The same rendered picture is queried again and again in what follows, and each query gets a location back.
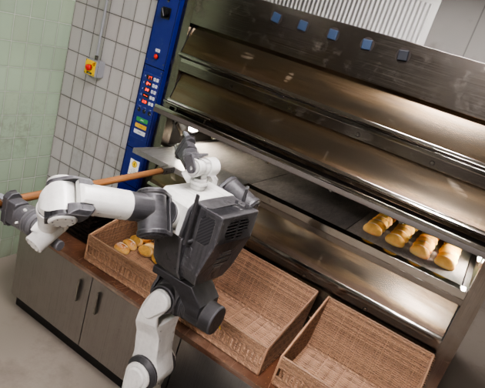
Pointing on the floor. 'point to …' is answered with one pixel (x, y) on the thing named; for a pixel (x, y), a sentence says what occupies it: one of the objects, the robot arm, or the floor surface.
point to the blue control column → (158, 38)
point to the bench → (112, 319)
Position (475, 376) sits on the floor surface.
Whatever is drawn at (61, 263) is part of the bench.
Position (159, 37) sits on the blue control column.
